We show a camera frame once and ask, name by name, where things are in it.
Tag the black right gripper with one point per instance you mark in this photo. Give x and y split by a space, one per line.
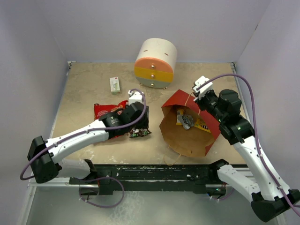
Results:
199 101

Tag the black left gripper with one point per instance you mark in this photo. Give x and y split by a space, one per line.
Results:
144 124

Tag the dark brown candy packet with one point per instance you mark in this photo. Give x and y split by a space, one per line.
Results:
142 132

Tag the red candy snack bag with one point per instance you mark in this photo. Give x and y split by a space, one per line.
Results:
105 112

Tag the yellow candy packet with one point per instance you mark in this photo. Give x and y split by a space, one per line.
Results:
200 124

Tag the red brown paper bag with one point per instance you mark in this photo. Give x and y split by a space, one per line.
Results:
193 143

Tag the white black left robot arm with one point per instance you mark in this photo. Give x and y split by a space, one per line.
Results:
47 158

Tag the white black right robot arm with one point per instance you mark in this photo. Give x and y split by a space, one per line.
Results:
268 194

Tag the small white green box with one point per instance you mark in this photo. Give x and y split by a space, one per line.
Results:
115 85

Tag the round white mini drawer chest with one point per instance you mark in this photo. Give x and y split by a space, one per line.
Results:
155 64

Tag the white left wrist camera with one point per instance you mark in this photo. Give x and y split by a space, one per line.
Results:
134 96

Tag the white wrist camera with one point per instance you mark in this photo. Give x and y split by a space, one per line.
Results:
201 87
134 96

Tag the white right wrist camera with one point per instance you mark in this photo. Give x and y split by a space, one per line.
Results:
201 87

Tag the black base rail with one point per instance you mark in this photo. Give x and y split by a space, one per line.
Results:
198 179

